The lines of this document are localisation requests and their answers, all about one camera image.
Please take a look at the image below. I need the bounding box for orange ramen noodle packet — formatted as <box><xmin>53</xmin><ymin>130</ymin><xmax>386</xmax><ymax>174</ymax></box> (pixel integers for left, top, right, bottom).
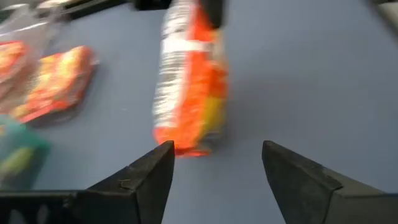
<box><xmin>0</xmin><ymin>40</ymin><xmax>29</xmax><ymax>83</ymax></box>
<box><xmin>11</xmin><ymin>45</ymin><xmax>98</xmax><ymax>124</ymax></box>
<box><xmin>152</xmin><ymin>0</ymin><xmax>230</xmax><ymax>157</ymax></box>

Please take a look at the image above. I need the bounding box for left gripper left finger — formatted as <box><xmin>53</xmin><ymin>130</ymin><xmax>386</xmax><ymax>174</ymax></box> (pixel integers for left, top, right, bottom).
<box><xmin>0</xmin><ymin>140</ymin><xmax>175</xmax><ymax>224</ymax></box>

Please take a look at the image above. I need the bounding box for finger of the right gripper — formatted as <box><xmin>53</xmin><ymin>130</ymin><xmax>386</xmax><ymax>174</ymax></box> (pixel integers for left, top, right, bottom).
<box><xmin>132</xmin><ymin>0</ymin><xmax>174</xmax><ymax>11</ymax></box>
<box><xmin>198</xmin><ymin>0</ymin><xmax>225</xmax><ymax>29</ymax></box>

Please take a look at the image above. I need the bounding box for small teal plastic bin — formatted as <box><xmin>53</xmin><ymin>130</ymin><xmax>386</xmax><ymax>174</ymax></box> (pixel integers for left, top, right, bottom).
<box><xmin>0</xmin><ymin>114</ymin><xmax>51</xmax><ymax>191</ymax></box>

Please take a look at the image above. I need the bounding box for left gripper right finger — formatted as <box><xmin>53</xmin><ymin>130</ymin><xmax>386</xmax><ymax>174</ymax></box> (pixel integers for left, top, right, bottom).
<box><xmin>261</xmin><ymin>140</ymin><xmax>398</xmax><ymax>224</ymax></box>

